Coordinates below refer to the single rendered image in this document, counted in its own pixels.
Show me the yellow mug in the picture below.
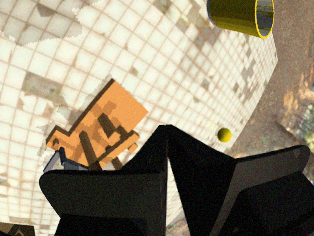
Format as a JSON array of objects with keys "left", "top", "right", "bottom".
[{"left": 206, "top": 0, "right": 274, "bottom": 39}]

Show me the yellow ball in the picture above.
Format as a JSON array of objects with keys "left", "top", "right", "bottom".
[{"left": 217, "top": 127, "right": 232, "bottom": 142}]

